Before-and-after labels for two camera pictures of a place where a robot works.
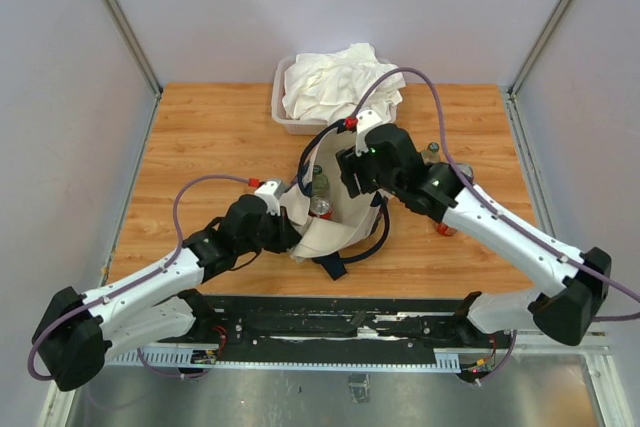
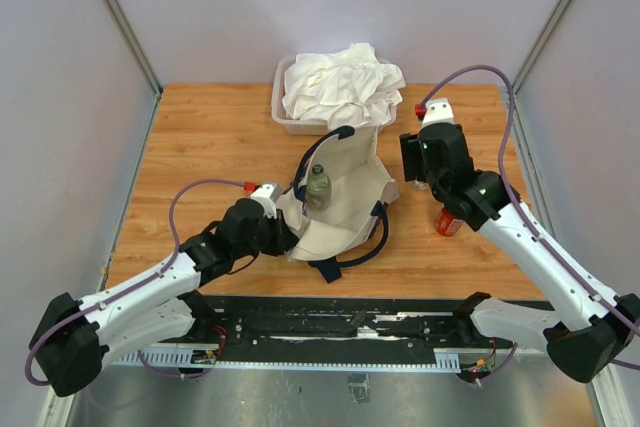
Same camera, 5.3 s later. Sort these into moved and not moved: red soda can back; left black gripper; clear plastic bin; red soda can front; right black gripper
Moved: right black gripper; red soda can front
Not moved: red soda can back; clear plastic bin; left black gripper
